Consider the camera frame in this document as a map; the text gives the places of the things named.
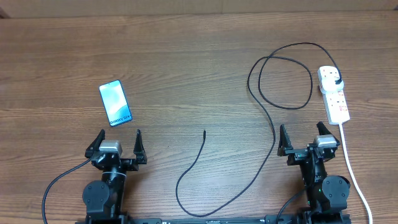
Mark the blue Samsung Galaxy smartphone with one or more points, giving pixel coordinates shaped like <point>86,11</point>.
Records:
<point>115,103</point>

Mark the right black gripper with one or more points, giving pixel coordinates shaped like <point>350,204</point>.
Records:
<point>296,154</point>

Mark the white USB charger plug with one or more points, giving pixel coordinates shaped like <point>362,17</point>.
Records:
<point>329,85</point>

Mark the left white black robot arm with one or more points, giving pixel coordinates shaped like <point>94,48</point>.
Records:
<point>104,198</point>

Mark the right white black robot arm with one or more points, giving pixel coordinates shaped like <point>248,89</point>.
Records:
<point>326,194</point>

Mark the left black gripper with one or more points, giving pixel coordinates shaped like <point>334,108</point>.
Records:
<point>132,165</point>

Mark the white power extension strip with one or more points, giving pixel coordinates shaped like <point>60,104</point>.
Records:
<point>335,103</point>

